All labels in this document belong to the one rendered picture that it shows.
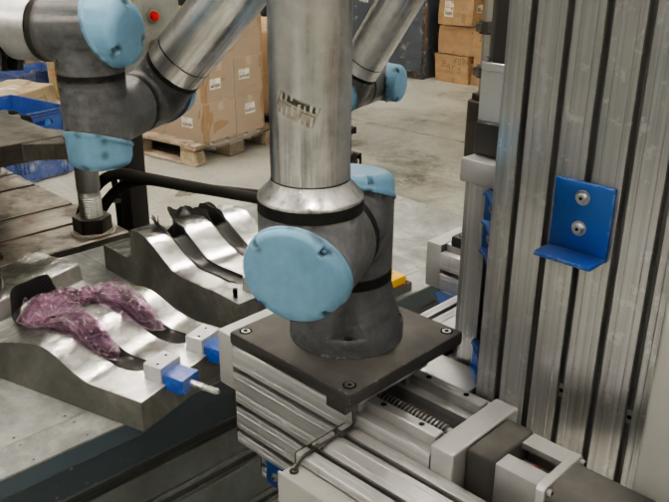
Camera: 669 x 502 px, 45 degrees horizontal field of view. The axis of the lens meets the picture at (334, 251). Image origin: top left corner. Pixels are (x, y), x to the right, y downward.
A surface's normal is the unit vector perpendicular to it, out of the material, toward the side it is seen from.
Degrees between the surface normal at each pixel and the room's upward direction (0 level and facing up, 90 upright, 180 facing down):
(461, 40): 87
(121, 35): 90
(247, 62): 93
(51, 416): 0
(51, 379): 90
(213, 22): 104
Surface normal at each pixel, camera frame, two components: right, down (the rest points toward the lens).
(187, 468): 0.69, 0.28
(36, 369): -0.48, 0.33
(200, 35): -0.06, 0.59
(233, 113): 0.79, 0.38
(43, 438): 0.00, -0.92
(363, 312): 0.27, 0.07
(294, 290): -0.32, 0.48
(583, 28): -0.70, 0.27
